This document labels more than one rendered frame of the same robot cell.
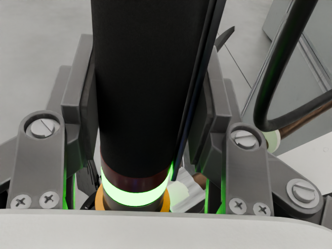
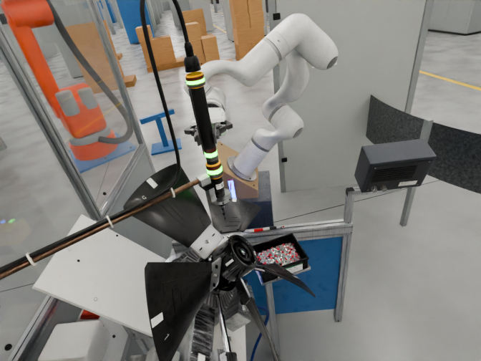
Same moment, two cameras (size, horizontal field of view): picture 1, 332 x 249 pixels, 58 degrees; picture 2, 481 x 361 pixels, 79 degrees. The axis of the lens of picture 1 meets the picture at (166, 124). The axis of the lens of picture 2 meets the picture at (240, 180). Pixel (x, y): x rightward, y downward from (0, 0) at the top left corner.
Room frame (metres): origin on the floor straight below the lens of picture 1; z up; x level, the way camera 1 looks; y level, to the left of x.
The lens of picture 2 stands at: (0.75, 0.24, 1.88)
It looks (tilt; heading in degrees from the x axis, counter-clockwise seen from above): 34 degrees down; 193
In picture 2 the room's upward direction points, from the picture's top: 9 degrees counter-clockwise
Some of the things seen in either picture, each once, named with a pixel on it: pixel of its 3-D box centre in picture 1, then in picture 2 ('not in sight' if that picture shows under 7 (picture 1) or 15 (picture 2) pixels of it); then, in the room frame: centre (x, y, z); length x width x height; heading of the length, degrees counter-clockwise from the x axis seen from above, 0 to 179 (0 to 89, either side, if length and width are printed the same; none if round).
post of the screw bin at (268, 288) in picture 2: not in sight; (272, 316); (-0.11, 0.09, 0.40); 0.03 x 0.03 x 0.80; 24
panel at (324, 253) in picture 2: not in sight; (266, 281); (-0.29, 0.05, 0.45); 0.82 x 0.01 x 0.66; 99
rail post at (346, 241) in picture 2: not in sight; (341, 281); (-0.36, 0.48, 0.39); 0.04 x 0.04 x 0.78; 9
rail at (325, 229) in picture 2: not in sight; (260, 236); (-0.29, 0.05, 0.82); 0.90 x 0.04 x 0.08; 99
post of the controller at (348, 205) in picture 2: not in sight; (348, 205); (-0.36, 0.48, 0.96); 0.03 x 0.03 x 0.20; 9
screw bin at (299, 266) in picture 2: not in sight; (278, 257); (-0.14, 0.15, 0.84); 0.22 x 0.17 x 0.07; 115
